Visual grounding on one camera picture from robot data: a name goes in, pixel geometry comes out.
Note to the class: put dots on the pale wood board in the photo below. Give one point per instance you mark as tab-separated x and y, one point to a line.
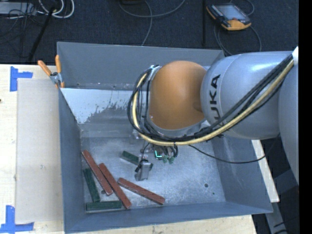
36	142

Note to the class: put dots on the red-brown flat block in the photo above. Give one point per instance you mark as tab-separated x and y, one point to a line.
114	185
97	173
141	191

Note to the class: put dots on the dark green flat block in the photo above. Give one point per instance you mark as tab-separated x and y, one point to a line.
103	205
91	185
130	157

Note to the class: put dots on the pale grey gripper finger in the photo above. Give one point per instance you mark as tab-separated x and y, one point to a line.
138	175
146	170

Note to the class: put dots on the grey metal bin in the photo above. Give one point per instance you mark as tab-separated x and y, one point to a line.
185	179

